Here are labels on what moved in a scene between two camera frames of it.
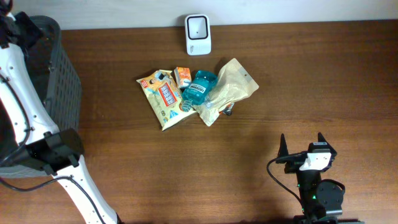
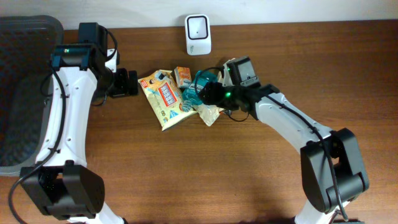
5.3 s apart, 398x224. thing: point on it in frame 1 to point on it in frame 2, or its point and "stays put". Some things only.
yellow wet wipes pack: x=165 y=97 stays put
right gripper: x=291 y=166 to x=214 y=94
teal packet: x=203 y=83 stays put
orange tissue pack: x=183 y=76 stays put
